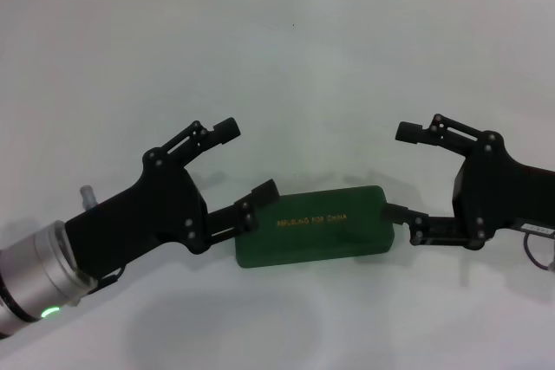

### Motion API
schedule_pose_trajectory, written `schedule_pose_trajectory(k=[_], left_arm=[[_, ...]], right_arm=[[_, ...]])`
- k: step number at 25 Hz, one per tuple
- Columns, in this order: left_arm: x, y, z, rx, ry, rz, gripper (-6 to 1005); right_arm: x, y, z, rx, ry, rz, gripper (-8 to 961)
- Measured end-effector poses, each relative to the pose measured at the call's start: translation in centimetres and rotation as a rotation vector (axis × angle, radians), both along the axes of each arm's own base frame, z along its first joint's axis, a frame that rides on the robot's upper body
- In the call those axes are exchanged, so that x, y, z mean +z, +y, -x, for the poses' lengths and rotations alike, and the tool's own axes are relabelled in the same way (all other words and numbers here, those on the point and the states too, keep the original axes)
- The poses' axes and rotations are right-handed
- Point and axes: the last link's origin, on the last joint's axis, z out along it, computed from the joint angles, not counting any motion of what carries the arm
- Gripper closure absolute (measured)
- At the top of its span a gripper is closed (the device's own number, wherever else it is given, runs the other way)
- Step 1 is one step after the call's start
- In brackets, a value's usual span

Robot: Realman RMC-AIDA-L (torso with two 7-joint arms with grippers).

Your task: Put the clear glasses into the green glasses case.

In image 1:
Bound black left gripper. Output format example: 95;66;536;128
63;117;281;281

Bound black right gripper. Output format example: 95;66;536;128
379;113;555;250

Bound green glasses case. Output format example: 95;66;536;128
234;185;396;269

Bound clear plug on left gripper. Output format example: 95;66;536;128
79;185;99;210

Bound dark right arm cable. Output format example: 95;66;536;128
523;230;555;272

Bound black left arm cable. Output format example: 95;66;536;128
88;266;124;295

